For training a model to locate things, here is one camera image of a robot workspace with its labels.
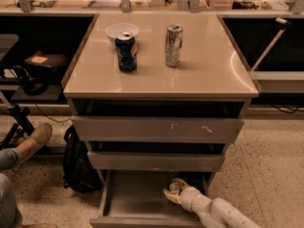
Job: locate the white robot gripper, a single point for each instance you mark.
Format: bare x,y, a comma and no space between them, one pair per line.
189,196

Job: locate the orange soda can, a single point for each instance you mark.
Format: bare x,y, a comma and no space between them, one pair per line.
174,187

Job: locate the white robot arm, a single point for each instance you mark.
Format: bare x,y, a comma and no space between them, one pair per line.
212,213

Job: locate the bottom open grey drawer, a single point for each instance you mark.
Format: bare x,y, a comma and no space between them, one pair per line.
135,199

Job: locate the grey drawer cabinet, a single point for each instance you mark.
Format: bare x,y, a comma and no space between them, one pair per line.
210,81

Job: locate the middle grey drawer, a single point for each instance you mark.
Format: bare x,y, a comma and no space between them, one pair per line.
155,162

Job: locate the top grey drawer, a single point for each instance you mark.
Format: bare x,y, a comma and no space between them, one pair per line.
157,130

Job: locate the blue Pepsi can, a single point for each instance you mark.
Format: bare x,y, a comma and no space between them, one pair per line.
126,48

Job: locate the silver tall can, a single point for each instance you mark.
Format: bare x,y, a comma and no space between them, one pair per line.
173,45

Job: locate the black backpack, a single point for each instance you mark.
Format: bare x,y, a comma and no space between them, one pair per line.
79,175

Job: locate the brown shoe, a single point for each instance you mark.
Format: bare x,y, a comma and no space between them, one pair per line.
39,138

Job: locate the person's leg in jeans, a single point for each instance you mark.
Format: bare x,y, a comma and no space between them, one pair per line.
10,216

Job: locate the white bowl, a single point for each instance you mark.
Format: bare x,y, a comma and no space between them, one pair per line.
113,30

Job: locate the black chair base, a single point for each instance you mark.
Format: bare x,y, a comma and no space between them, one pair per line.
22,125

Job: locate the black headphones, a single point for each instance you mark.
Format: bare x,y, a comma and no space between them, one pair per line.
31,86

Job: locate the dark box with label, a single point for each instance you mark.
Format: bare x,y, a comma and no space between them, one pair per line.
56,61

